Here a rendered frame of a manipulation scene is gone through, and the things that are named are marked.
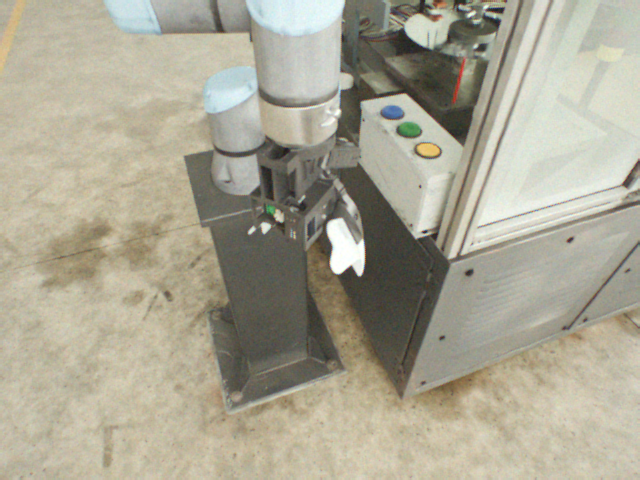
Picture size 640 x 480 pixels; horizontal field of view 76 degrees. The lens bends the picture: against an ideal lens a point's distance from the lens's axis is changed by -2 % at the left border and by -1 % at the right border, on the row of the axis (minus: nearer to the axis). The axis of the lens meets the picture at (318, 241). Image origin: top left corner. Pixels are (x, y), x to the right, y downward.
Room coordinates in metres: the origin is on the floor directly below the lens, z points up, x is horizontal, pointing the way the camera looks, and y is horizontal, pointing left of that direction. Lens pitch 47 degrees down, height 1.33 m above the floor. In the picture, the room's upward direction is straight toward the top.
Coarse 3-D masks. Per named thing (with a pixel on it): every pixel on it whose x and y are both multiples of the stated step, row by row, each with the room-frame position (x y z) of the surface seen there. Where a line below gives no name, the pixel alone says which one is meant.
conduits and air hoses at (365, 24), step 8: (472, 0) 1.34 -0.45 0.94; (480, 0) 1.33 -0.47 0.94; (496, 0) 1.32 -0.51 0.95; (392, 8) 1.32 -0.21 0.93; (400, 8) 1.37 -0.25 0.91; (408, 8) 1.36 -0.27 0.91; (416, 8) 1.32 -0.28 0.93; (432, 8) 1.34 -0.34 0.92; (392, 16) 1.31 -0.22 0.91; (408, 16) 1.33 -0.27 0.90; (344, 24) 1.43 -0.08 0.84; (360, 24) 1.42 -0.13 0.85; (368, 24) 1.42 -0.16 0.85; (392, 24) 1.46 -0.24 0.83; (400, 24) 1.30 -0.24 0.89; (360, 32) 1.46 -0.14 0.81; (392, 32) 1.47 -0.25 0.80; (368, 40) 1.52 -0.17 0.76; (376, 40) 1.50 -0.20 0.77; (384, 40) 1.47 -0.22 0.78
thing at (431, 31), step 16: (416, 16) 1.18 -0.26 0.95; (432, 16) 1.18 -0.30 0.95; (448, 16) 1.18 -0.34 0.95; (464, 16) 1.18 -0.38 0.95; (496, 16) 1.18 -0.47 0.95; (416, 32) 1.07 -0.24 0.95; (432, 32) 1.07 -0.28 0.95; (448, 32) 1.07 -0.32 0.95; (496, 32) 1.07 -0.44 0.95; (432, 48) 0.97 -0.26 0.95; (448, 48) 0.97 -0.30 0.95; (464, 48) 0.97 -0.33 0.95; (480, 48) 0.97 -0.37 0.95
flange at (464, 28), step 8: (456, 24) 1.09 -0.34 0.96; (464, 24) 1.08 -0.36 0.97; (472, 24) 1.06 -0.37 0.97; (480, 24) 1.06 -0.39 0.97; (488, 24) 1.09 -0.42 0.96; (456, 32) 1.05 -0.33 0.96; (464, 32) 1.04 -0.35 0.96; (472, 32) 1.04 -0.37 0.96; (480, 32) 1.04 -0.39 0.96; (488, 32) 1.04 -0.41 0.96
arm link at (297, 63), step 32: (256, 0) 0.34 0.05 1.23; (288, 0) 0.33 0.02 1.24; (320, 0) 0.34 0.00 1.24; (256, 32) 0.34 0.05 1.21; (288, 32) 0.33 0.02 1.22; (320, 32) 0.33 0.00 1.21; (256, 64) 0.35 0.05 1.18; (288, 64) 0.33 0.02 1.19; (320, 64) 0.33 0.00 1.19; (288, 96) 0.33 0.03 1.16; (320, 96) 0.33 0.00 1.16
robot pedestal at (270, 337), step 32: (192, 160) 0.82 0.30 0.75; (224, 192) 0.70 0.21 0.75; (224, 224) 0.64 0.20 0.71; (224, 256) 0.63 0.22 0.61; (256, 256) 0.66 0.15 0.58; (288, 256) 0.69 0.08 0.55; (256, 288) 0.65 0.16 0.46; (288, 288) 0.68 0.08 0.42; (224, 320) 0.84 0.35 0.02; (256, 320) 0.65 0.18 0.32; (288, 320) 0.68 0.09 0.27; (320, 320) 0.85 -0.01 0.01; (224, 352) 0.71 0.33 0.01; (256, 352) 0.64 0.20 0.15; (288, 352) 0.68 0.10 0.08; (320, 352) 0.68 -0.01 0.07; (224, 384) 0.60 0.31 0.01; (256, 384) 0.60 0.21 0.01; (288, 384) 0.60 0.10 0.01
